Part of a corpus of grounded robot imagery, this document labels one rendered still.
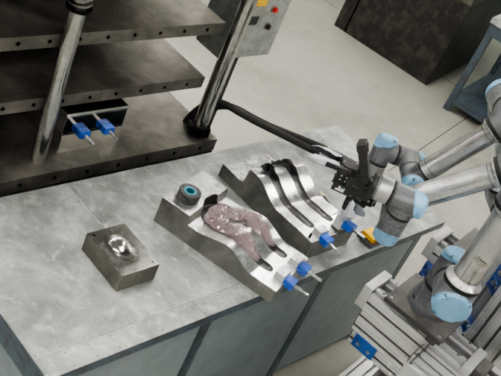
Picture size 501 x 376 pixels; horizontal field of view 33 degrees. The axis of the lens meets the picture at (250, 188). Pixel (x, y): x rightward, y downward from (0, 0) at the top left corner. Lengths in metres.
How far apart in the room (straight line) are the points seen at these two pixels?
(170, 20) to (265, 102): 2.56
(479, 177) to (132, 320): 1.10
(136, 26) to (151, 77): 0.31
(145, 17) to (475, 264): 1.45
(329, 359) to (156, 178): 1.34
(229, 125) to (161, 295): 2.65
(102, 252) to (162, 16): 0.95
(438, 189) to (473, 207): 3.19
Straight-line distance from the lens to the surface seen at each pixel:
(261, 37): 3.61
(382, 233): 2.47
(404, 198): 2.40
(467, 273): 2.51
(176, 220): 2.91
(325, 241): 3.06
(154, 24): 3.08
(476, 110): 6.73
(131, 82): 3.19
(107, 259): 2.66
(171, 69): 3.37
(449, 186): 2.52
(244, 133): 5.22
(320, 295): 3.43
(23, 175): 3.01
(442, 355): 2.79
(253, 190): 3.18
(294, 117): 5.62
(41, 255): 2.70
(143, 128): 3.43
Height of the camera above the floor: 2.63
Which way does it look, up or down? 33 degrees down
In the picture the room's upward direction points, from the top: 25 degrees clockwise
